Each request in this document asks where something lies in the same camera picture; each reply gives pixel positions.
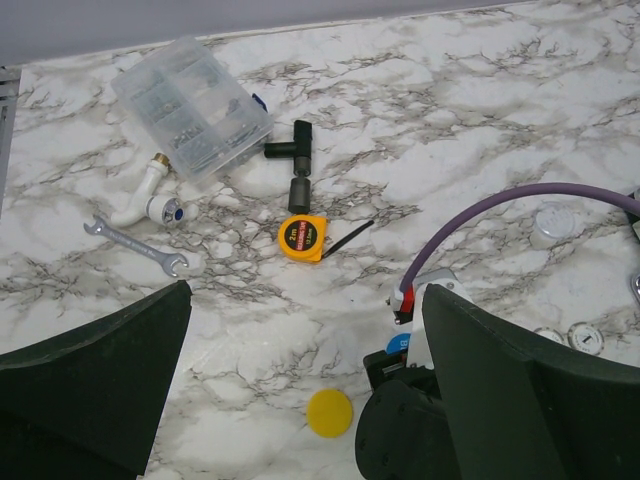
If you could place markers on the silver open-end wrench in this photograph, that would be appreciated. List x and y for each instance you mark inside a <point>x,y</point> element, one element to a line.
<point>167,261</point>

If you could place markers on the clear dealer button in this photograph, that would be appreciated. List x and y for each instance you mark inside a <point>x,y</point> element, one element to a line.
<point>553,223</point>

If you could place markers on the white poker chip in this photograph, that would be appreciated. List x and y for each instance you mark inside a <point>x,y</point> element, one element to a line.
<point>551,334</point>
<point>586,338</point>

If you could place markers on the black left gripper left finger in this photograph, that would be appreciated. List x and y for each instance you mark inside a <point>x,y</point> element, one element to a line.
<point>87,403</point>

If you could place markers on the black poker case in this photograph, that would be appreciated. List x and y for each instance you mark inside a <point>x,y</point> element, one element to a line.
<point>633,221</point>

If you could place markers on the yellow round button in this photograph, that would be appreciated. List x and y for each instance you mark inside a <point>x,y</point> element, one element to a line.
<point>329,413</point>

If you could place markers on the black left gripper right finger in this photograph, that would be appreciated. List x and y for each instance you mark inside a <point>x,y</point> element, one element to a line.
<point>520,406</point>

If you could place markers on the white plastic faucet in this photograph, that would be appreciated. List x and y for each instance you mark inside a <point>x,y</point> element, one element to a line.
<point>163,209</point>

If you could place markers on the clear screw organizer box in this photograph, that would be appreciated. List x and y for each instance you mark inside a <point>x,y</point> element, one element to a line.
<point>196,112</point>

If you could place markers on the blue small blind button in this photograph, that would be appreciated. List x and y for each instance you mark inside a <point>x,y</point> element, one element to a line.
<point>398,343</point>

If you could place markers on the yellow tape measure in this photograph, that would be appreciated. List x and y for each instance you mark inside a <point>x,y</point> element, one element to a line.
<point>302,238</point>

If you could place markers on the black T-shaped pipe fitting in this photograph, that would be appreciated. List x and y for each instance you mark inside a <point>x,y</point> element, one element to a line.
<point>300,151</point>

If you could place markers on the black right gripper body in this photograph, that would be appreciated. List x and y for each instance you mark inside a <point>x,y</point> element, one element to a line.
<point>402,432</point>

